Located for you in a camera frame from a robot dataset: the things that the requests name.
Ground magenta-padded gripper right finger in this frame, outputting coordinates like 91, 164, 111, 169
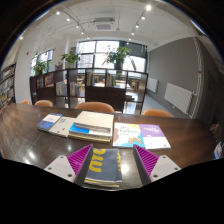
132, 143, 182, 186

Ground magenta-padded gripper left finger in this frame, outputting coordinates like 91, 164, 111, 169
43, 143, 94, 184

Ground grey towel with yellow letters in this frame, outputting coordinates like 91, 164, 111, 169
83, 147, 123, 189

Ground tan-edged large book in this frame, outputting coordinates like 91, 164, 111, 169
68, 131, 112, 144

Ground white paperback book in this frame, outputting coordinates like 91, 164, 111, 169
48, 116, 77, 138

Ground colourful cartoon cover book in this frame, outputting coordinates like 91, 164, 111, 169
112, 122, 147, 149

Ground blue paperback book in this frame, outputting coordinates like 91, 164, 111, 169
36, 113, 64, 133

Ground thick white book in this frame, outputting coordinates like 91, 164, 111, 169
73, 110, 115, 137

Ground orange chairs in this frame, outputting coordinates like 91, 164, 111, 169
20, 99, 173, 118

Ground dark open shelf unit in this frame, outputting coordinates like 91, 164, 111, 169
29, 68, 149, 114

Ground green potted plants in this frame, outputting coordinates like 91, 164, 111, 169
32, 46, 132, 76

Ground ceiling air conditioner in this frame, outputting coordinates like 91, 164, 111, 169
92, 17, 117, 32

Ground ceiling spot lights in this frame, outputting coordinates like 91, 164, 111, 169
19, 3, 153, 40

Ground large white wall radiator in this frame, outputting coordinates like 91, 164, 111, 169
164, 82, 194, 116

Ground small white wall radiator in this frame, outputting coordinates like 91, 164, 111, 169
146, 77, 159, 94

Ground tall wall bookshelf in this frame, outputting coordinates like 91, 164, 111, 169
0, 63, 17, 109

